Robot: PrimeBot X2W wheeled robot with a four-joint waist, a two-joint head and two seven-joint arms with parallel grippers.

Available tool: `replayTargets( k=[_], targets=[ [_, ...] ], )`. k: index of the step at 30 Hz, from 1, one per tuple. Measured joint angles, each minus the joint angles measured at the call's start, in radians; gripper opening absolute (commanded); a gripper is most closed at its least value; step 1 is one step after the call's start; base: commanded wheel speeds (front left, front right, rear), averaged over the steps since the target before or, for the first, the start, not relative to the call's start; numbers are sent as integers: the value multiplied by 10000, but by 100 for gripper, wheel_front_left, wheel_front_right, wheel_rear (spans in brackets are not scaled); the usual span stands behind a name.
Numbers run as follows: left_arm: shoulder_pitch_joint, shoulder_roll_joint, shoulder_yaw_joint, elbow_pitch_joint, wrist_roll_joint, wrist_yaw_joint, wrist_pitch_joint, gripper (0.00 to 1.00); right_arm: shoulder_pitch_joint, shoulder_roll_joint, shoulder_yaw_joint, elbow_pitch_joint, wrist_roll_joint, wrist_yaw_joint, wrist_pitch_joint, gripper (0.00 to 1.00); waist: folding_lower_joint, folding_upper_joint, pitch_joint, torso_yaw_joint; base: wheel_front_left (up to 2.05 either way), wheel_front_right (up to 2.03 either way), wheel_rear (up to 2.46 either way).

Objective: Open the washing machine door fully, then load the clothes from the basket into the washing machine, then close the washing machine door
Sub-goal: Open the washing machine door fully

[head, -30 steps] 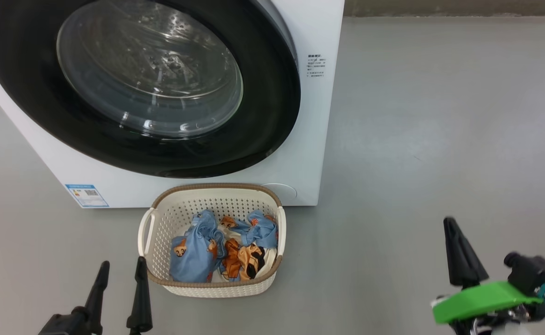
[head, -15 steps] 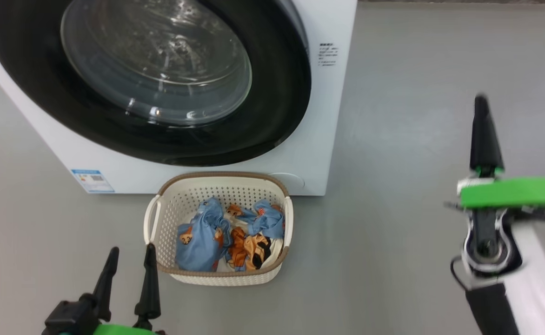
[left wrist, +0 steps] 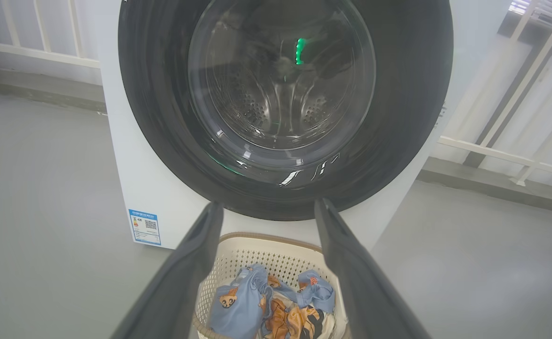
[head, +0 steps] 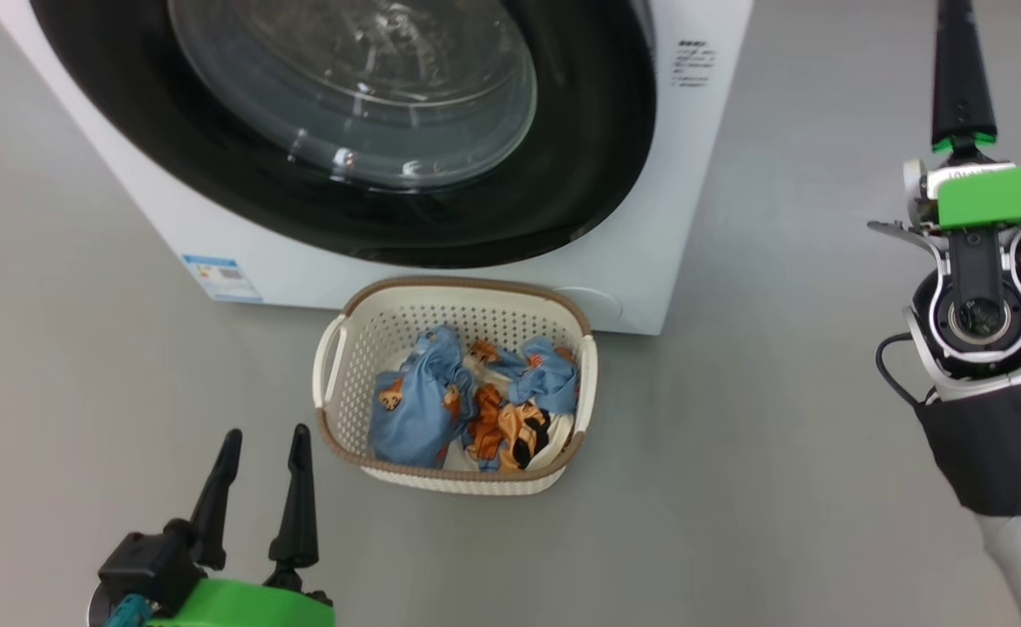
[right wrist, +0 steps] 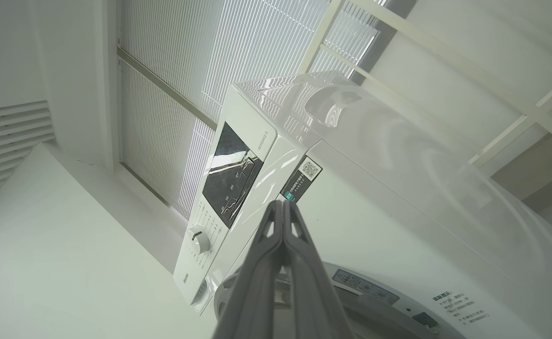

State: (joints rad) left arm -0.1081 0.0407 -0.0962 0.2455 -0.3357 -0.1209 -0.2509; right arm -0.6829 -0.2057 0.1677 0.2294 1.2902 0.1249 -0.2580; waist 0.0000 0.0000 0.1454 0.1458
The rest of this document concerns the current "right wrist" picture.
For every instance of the white wall vent louver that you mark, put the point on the white wall vent louver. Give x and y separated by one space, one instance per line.
7 136

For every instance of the grey warning sticker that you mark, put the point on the grey warning sticker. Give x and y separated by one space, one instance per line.
365 285

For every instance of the black QR code sticker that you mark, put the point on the black QR code sticker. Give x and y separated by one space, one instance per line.
302 179

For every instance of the white front-load washing machine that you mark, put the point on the white front-load washing machine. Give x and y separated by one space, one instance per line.
375 212

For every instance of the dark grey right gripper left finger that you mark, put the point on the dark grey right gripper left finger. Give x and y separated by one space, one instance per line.
252 292

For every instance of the white washing machine control knob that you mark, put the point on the white washing machine control knob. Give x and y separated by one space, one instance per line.
198 240

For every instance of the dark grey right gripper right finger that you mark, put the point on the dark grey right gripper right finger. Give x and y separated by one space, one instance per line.
311 292

